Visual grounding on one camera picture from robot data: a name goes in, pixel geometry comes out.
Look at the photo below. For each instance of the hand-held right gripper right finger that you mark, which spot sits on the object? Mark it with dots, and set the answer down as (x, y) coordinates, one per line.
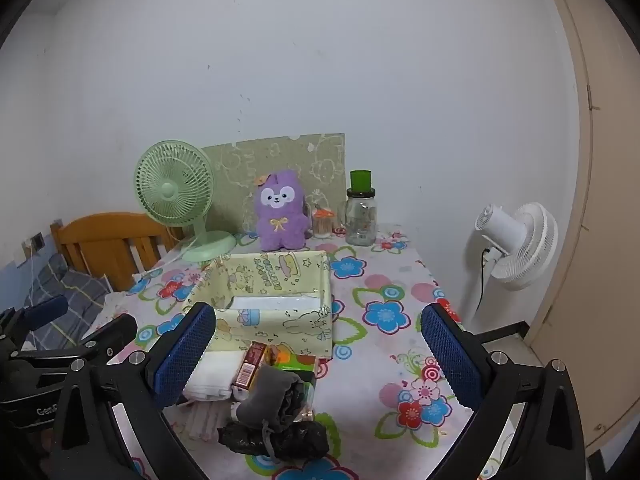
(450, 355)

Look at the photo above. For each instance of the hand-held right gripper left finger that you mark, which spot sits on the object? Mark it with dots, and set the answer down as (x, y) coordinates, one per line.
(186, 355)

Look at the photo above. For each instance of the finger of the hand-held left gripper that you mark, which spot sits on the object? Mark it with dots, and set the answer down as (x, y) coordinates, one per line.
(114, 330)
(46, 311)

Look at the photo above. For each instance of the red snack box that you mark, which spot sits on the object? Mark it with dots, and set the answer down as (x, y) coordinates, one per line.
(250, 365)

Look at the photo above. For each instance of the clear plastic bags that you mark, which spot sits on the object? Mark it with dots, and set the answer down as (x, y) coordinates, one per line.
(205, 422)

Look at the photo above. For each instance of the grey sock bundle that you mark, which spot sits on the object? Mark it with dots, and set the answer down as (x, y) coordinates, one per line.
(270, 395)

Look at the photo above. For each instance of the yellow cartoon box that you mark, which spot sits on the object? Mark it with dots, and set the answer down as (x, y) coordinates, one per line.
(280, 332)

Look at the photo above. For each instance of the green snack packet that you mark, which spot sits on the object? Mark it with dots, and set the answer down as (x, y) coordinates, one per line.
(296, 361)

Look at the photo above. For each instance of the black plastic bag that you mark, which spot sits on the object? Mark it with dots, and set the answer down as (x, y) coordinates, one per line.
(295, 441)

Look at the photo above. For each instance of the plaid grey bedding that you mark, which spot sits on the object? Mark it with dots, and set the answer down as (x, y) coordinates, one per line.
(75, 285)

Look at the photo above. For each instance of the floral tablecloth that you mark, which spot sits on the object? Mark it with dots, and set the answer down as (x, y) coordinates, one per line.
(380, 375)

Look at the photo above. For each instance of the white standing fan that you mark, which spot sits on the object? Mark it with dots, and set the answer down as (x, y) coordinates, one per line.
(530, 245)

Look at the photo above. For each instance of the green desk fan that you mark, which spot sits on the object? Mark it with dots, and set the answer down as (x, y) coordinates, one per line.
(167, 190)

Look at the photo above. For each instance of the purple plush toy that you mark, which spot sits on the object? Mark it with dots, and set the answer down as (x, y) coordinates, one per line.
(280, 225)

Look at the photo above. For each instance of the cotton swab jar orange lid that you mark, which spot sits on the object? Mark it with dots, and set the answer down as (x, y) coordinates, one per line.
(322, 227)

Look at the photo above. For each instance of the beige door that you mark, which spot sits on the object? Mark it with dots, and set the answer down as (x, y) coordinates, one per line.
(615, 260)

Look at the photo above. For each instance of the green plastic cup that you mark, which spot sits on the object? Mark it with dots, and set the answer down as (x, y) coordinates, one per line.
(360, 181)

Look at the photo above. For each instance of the cartoon print cardboard panel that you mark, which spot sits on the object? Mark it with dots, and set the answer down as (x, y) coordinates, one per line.
(300, 160)

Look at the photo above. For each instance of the wall socket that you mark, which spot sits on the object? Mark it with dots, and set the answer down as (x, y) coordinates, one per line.
(36, 242)

